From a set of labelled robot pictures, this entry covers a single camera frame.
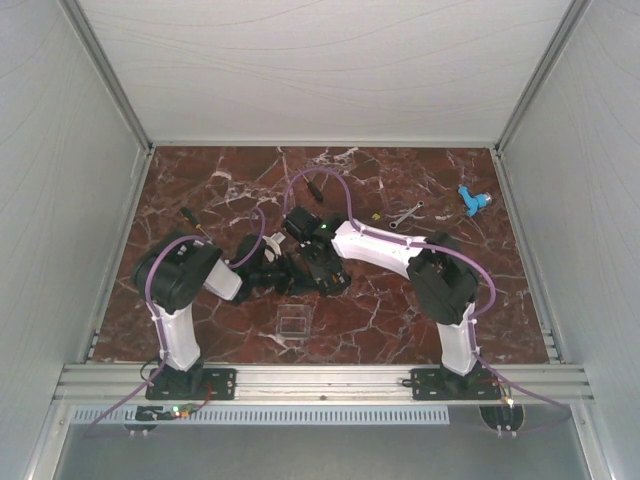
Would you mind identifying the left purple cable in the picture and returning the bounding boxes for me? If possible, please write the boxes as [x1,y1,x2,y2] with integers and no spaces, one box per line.
[83,207,266,440]

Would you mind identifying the small black screwdriver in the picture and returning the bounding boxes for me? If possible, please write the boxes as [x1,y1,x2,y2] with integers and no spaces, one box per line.
[302,175,324,203]

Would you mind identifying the aluminium mounting rail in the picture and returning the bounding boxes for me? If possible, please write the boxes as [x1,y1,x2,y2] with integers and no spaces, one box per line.
[53,363,594,405]

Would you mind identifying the blue plastic fitting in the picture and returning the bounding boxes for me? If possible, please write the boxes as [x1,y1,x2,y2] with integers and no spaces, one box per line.
[458,186,493,217]

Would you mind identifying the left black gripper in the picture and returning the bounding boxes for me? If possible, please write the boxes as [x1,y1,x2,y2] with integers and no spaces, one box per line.
[252,251,320,298]

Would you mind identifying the yellow black screwdriver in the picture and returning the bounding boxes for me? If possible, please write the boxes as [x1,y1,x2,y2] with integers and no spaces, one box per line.
[180,207,212,242]

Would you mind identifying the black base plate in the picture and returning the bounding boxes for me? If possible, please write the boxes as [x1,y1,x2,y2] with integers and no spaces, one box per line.
[145,367,237,401]
[401,366,503,401]

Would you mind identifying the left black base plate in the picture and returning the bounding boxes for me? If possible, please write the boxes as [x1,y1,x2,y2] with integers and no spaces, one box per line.
[145,367,237,401]

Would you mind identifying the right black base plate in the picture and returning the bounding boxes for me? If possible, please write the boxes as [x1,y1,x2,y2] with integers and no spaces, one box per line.
[401,366,503,401]

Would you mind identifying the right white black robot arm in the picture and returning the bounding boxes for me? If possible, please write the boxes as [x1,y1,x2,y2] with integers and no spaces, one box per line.
[282,207,479,398]

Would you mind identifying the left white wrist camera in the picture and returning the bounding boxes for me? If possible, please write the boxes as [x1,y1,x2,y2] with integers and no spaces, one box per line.
[263,232,286,263]

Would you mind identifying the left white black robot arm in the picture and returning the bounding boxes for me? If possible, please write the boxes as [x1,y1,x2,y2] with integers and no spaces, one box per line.
[131,229,293,398]

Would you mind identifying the silver wrench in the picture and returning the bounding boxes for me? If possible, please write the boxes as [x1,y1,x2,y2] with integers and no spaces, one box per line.
[389,201,424,230]

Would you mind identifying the black fuse box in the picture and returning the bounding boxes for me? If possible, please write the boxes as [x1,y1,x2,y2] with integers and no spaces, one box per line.
[316,271,351,297]

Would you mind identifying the clear plastic fuse box cover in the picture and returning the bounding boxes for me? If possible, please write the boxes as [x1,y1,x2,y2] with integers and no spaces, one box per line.
[276,304,313,340]

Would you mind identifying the grey slotted cable duct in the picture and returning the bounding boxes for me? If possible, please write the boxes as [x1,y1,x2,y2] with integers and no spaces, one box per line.
[70,404,450,426]

